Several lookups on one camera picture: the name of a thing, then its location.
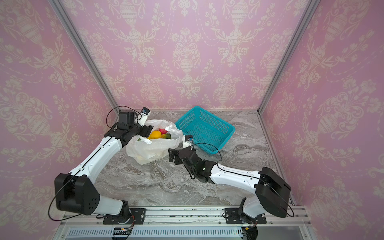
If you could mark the corner aluminium post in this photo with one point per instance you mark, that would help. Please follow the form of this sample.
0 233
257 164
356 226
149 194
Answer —
75 36
296 37

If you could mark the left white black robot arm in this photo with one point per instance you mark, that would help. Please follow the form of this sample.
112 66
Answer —
75 191

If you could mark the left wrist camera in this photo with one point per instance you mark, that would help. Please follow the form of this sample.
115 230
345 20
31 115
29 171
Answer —
143 116

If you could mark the white plastic bag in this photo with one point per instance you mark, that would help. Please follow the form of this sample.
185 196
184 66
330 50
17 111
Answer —
145 151

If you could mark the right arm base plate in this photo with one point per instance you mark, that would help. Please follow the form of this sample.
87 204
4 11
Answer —
233 217

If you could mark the pink fruit in bag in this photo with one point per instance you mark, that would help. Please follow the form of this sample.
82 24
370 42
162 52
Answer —
163 131

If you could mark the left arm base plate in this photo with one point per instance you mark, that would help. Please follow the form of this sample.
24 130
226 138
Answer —
136 216

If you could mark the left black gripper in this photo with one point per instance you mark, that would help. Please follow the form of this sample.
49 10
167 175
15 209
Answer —
146 130

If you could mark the green fruit in bag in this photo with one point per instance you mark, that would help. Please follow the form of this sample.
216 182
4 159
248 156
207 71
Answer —
166 136

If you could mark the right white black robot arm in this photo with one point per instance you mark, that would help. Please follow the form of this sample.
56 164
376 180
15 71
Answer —
271 192

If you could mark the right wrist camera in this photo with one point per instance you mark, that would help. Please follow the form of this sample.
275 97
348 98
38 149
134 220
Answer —
188 141

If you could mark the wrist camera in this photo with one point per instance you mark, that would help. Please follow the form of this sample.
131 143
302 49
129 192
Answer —
143 116
188 141

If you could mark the aluminium front rail frame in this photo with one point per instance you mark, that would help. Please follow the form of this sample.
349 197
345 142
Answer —
188 223

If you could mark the yellow fruit in bag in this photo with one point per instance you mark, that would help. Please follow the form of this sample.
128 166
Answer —
155 135

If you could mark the teal plastic basket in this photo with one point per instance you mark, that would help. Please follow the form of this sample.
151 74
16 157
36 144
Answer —
209 132

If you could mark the right corner aluminium post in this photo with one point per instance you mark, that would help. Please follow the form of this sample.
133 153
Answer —
296 37

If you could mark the left corner aluminium post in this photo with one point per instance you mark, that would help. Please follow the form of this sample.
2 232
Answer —
75 36

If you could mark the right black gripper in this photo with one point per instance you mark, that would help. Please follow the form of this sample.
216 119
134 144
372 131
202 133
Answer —
177 155

